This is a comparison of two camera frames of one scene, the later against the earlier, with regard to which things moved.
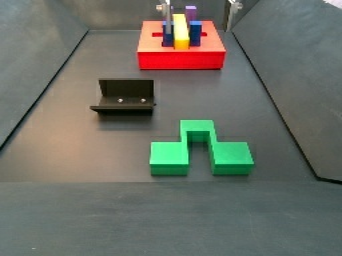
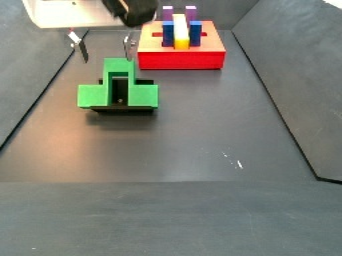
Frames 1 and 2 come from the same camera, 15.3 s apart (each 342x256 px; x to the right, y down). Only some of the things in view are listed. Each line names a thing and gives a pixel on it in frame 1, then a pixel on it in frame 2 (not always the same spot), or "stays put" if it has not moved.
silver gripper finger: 233,7 -> 129,45
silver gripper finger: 165,8 -> 77,45
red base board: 157,57 stays put
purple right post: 191,12 stays put
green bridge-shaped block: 168,157 -> 117,95
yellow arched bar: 180,32 stays put
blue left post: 167,37 stays put
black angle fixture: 125,94 stays put
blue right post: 195,33 stays put
